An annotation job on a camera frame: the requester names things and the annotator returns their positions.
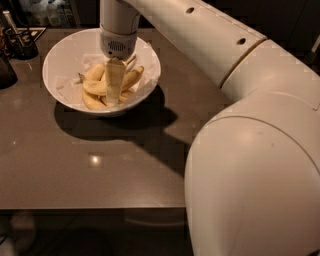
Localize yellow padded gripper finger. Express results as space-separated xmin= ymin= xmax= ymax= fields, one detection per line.
xmin=105 ymin=58 xmax=126 ymax=104

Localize black utensil holder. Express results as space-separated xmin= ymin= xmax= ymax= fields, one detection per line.
xmin=4 ymin=27 xmax=38 ymax=60

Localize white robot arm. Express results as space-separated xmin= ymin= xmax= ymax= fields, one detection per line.
xmin=100 ymin=0 xmax=320 ymax=256

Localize white paper towel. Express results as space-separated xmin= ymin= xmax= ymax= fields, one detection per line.
xmin=55 ymin=40 xmax=161 ymax=113

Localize white bowl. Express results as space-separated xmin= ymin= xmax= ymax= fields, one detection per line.
xmin=42 ymin=29 xmax=155 ymax=117

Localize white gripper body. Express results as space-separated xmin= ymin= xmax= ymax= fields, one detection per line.
xmin=100 ymin=27 xmax=137 ymax=60

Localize white utensil handle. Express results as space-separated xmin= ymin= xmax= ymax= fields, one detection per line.
xmin=3 ymin=10 xmax=25 ymax=49

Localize dark jar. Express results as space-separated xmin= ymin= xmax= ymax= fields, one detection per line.
xmin=0 ymin=54 xmax=18 ymax=89

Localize bottles on shelf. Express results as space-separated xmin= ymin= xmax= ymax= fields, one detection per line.
xmin=18 ymin=0 xmax=76 ymax=28

